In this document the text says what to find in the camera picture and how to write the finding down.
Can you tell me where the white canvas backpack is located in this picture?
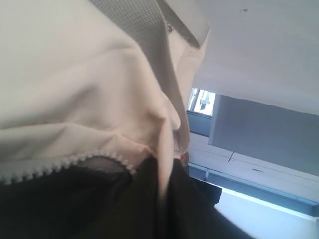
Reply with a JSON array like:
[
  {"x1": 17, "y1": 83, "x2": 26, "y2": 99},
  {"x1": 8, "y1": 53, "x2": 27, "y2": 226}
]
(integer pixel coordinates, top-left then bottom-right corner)
[{"x1": 0, "y1": 0, "x2": 249, "y2": 239}]

